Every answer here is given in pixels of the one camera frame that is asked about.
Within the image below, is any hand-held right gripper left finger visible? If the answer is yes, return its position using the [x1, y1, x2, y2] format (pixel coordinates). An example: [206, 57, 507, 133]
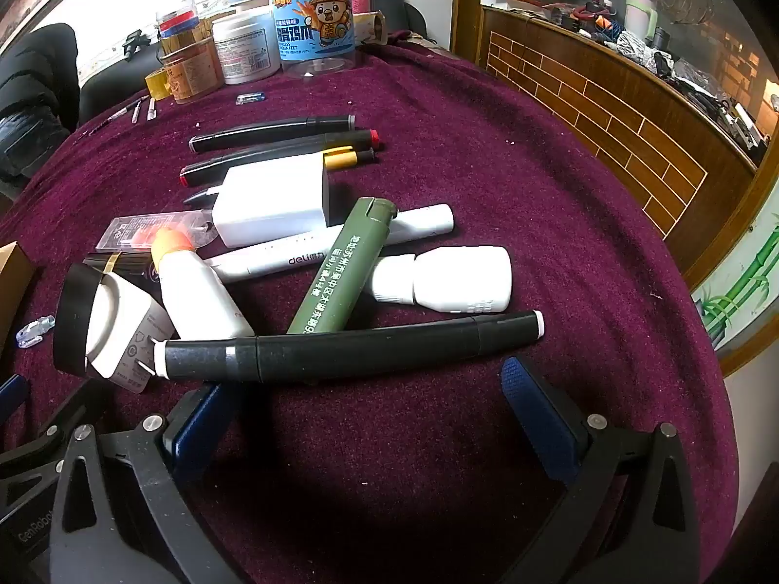
[47, 384, 244, 584]

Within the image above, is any small clear plastic cap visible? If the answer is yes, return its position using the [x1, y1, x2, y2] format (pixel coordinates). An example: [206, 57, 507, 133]
[16, 314, 57, 349]

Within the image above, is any white cup green lid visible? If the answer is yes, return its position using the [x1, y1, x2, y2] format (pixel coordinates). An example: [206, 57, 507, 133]
[623, 0, 662, 41]

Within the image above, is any clear plastic package red insert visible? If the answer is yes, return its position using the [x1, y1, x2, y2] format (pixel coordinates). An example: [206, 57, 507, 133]
[95, 210, 215, 255]

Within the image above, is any yellow tape roll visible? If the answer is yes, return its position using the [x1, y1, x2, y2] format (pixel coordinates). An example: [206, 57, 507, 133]
[144, 68, 175, 101]

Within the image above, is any green cylindrical lighter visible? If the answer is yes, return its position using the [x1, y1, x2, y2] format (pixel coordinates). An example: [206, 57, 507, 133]
[286, 196, 399, 335]

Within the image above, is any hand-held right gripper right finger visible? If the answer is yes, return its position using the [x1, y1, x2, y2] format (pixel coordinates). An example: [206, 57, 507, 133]
[501, 356, 702, 584]

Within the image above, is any wooden sideboard with clutter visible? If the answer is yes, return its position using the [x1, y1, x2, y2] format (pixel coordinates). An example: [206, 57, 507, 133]
[548, 0, 771, 156]

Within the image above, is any wooden brick-pattern cabinet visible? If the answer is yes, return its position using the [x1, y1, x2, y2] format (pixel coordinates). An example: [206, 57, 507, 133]
[453, 0, 779, 294]

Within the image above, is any bamboo wall sticker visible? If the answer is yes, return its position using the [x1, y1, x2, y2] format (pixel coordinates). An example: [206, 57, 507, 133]
[692, 210, 779, 347]

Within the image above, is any clear jar blue cartoon label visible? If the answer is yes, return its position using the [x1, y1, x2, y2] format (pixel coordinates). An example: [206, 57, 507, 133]
[269, 0, 357, 78]

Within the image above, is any small black gadget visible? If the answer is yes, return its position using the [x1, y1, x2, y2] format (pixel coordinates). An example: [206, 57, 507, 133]
[121, 29, 152, 63]

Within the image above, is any amber plastic jar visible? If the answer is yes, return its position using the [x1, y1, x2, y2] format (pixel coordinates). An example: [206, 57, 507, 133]
[159, 36, 225, 105]

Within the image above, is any small white plastic bottle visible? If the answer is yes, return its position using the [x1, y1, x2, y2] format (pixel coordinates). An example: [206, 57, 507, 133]
[371, 246, 513, 315]

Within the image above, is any black marker grey cap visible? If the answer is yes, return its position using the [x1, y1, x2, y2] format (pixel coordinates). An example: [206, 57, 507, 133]
[188, 113, 357, 155]

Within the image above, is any black tape roll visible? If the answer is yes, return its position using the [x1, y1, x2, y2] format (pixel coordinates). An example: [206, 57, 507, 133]
[53, 261, 118, 377]

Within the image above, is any black marker with white ends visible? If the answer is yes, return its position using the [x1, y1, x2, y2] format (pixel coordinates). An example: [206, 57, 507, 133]
[152, 310, 546, 385]

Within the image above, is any white charger with prongs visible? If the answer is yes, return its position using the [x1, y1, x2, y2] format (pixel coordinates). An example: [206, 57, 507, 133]
[85, 273, 176, 394]

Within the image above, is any white round jar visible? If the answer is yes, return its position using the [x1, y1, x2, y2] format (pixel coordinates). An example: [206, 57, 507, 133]
[211, 9, 282, 87]

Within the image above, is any black marker red cap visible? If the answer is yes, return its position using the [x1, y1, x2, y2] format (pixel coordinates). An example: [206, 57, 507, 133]
[179, 129, 384, 189]

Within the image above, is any black box gold band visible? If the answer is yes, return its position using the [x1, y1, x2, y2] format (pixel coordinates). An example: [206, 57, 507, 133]
[82, 252, 163, 294]

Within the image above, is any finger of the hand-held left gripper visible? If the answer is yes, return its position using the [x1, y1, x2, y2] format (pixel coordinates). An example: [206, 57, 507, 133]
[0, 402, 92, 483]
[0, 374, 31, 425]

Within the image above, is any thin black pen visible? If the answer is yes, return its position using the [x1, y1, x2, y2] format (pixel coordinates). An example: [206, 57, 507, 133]
[90, 95, 149, 136]

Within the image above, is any large white charger adapter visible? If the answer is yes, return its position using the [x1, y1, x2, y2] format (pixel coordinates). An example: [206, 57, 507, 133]
[211, 155, 333, 250]

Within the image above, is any cardboard box tray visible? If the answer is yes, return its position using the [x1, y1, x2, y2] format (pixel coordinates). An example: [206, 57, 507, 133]
[0, 241, 38, 354]

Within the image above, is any white marker pen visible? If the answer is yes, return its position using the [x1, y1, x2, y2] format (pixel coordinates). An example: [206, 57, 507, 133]
[204, 203, 455, 284]

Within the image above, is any black marker yellow band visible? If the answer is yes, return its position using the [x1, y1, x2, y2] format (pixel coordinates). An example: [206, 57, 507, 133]
[184, 146, 376, 205]

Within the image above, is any jar with red blue lids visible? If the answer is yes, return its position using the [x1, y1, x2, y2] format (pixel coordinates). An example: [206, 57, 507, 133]
[154, 0, 202, 43]

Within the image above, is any cardboard tube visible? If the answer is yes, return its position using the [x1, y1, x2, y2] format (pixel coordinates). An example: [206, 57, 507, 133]
[355, 10, 391, 47]

